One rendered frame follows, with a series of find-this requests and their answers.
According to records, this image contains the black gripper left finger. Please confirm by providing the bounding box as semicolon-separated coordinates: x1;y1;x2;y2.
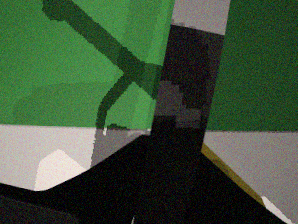
0;133;150;224

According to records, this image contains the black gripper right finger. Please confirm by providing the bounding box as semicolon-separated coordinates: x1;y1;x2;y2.
182;152;286;224

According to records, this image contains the yellow rectangular block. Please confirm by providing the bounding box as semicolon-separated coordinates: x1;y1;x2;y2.
201;143;265;206

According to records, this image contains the green rectangular mat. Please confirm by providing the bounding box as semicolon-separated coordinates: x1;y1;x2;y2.
0;0;298;132

